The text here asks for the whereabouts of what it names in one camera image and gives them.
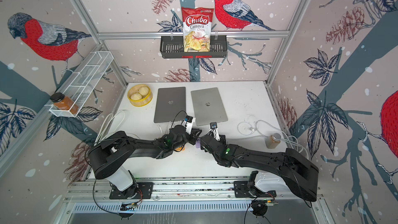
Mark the white wire wall shelf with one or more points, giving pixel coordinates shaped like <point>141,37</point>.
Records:
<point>82,83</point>

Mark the brown jar silver lid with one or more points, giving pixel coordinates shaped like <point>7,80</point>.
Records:
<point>273,141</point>

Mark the dark grey laptop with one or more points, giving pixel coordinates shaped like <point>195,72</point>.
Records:
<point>170,105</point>

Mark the orange power strip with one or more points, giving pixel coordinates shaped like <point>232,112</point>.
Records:
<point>180,148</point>

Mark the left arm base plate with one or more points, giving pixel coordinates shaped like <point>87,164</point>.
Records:
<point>140,190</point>

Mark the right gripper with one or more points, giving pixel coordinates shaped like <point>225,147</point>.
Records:
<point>221,141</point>

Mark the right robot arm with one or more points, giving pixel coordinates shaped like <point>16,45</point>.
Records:
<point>299,174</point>

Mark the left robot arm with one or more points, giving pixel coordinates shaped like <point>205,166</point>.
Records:
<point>108,156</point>

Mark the purple power strip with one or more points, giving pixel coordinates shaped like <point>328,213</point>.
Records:
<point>198,143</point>

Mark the Chuba cassava chips bag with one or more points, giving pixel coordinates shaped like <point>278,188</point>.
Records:
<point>196,29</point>

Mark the black wire wall basket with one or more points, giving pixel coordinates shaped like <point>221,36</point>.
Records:
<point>172,48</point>

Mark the orange sauce jar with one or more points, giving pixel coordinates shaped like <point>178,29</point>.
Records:
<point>63,102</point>

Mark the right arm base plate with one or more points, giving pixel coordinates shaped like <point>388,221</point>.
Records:
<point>243,190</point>

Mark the silver laptop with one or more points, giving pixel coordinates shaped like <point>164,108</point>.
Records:
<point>208,106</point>

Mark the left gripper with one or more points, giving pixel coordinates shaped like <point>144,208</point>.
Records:
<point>193,135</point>

